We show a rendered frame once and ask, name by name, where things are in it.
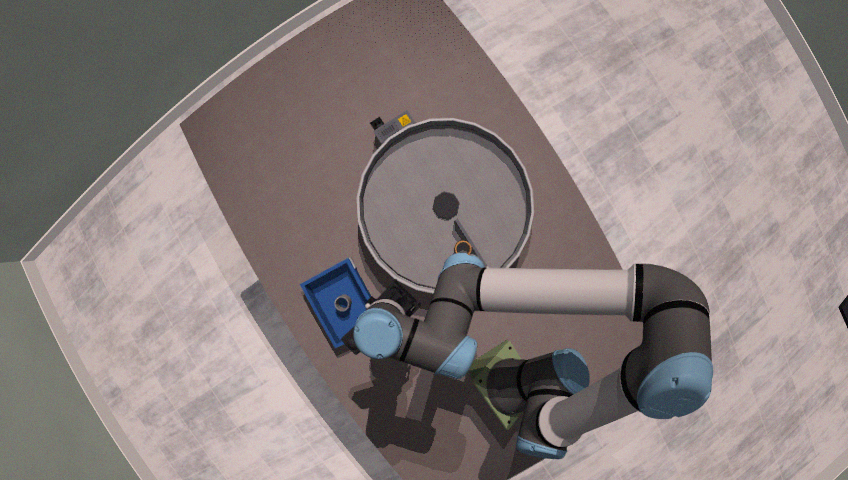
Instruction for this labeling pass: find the grey round turntable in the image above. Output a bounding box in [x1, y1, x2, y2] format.
[357, 110, 534, 293]

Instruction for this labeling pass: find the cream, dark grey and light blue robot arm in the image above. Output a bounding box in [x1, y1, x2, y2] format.
[341, 253, 713, 459]

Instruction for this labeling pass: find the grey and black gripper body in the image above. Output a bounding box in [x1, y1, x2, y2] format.
[372, 279, 421, 317]

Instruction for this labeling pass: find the blue crate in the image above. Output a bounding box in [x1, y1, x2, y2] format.
[300, 257, 371, 346]

